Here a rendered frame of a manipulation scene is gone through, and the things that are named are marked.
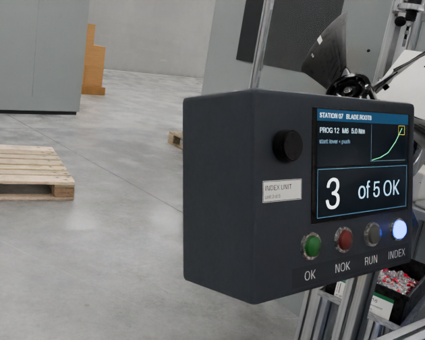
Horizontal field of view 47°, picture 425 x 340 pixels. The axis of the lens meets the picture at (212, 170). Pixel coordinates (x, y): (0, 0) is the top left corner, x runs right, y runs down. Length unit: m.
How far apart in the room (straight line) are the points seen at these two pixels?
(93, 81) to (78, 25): 2.64
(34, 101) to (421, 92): 5.69
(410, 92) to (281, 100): 1.24
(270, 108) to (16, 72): 6.27
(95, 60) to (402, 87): 8.04
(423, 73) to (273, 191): 1.31
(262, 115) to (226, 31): 3.74
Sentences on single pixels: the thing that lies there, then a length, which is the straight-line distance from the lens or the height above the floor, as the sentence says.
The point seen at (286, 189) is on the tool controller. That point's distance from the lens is 0.45.
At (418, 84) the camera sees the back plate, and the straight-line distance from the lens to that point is 1.69.
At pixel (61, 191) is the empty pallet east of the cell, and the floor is 0.07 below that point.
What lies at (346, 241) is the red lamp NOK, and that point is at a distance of 0.51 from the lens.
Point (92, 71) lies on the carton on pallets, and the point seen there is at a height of 0.41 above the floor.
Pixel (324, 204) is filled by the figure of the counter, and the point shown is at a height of 1.15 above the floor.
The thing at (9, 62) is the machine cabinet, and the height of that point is 0.64.
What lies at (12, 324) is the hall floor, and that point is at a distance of 2.35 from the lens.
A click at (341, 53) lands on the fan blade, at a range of 1.49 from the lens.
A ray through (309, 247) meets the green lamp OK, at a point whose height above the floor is 1.12.
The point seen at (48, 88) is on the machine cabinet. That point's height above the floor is 0.35.
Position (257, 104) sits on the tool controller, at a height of 1.24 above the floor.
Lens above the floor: 1.29
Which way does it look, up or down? 15 degrees down
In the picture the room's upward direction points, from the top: 10 degrees clockwise
